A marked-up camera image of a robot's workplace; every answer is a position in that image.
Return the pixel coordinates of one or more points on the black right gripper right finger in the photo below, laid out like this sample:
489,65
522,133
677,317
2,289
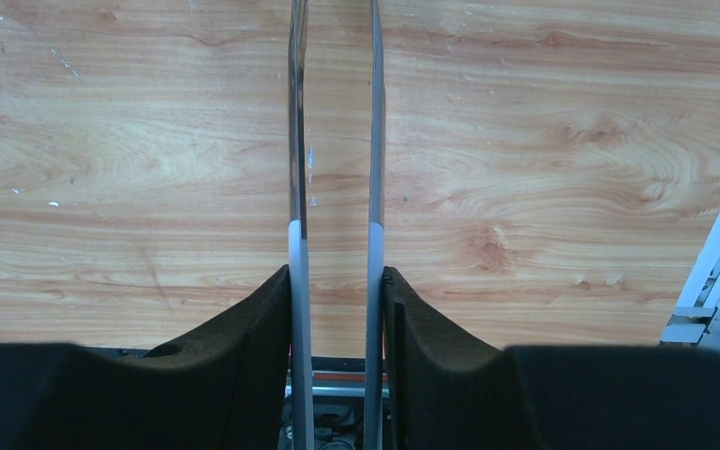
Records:
451,390

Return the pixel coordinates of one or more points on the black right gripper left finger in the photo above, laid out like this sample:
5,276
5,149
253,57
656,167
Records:
218,386

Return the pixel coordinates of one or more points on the long metal tongs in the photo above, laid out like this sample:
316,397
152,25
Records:
336,124

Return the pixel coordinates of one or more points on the aluminium frame post right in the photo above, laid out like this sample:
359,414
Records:
699,300

